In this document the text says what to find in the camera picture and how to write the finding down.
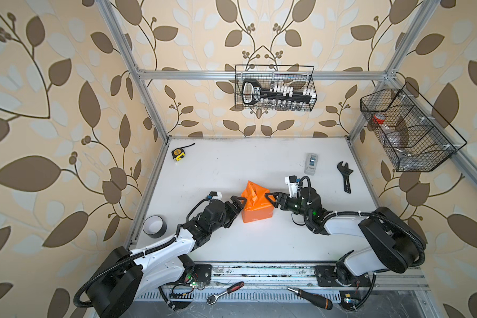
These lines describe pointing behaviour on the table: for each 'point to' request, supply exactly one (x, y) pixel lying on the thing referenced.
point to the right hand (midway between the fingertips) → (268, 196)
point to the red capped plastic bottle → (379, 118)
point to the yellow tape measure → (178, 153)
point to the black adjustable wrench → (345, 171)
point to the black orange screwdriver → (318, 301)
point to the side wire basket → (416, 137)
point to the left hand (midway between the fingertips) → (242, 204)
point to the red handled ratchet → (212, 299)
